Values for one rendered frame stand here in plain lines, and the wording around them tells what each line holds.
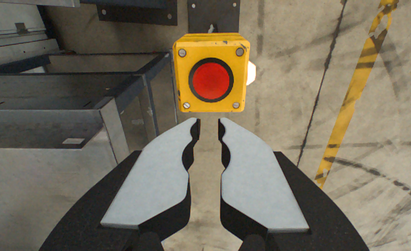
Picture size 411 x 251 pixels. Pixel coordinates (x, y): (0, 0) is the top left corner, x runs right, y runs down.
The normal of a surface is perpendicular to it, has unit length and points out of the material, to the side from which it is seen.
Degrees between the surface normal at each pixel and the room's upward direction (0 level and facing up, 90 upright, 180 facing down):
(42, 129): 90
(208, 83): 0
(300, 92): 0
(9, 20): 90
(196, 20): 0
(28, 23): 90
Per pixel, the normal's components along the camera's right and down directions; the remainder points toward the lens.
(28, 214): -0.04, 0.51
